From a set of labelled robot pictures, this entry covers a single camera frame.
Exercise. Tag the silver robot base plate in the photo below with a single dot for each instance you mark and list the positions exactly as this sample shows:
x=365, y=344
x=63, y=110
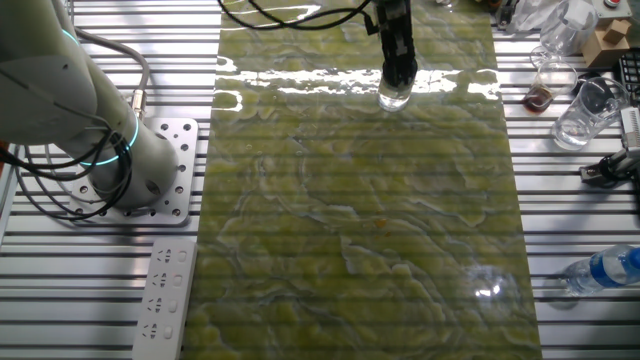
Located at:
x=170, y=202

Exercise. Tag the water bottle with blue cap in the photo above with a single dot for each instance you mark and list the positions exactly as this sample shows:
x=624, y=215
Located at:
x=600, y=270

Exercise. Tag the black keyboard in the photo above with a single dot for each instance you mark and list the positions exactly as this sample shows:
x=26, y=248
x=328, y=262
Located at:
x=631, y=70

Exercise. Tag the clear glass beaker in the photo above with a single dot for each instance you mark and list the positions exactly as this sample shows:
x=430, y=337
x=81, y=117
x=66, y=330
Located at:
x=590, y=117

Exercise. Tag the small glass with brown liquid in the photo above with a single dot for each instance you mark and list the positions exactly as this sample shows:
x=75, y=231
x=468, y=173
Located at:
x=547, y=87

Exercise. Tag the green marble pattern mat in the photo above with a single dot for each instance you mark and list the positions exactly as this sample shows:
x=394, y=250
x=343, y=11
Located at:
x=350, y=200

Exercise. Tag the white power strip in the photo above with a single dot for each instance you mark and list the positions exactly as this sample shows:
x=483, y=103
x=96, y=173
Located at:
x=162, y=300

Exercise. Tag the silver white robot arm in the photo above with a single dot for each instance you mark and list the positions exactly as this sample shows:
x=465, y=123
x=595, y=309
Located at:
x=45, y=90

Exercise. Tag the black camera stand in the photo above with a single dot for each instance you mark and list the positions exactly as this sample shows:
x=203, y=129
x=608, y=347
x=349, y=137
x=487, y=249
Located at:
x=607, y=170
x=506, y=14

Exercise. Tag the clear glass jar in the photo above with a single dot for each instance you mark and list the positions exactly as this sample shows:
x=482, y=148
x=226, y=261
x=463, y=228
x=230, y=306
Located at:
x=395, y=99

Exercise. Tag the grey box with red button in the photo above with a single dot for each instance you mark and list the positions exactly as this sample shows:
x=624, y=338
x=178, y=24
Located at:
x=620, y=11

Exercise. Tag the tall clear glass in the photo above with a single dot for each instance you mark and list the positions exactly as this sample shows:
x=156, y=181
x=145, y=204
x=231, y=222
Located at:
x=567, y=27

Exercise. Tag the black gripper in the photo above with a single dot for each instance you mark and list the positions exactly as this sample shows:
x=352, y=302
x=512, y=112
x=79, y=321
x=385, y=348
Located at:
x=395, y=17

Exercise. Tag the small cardboard box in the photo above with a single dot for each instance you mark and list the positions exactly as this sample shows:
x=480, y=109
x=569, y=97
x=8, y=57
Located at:
x=602, y=50

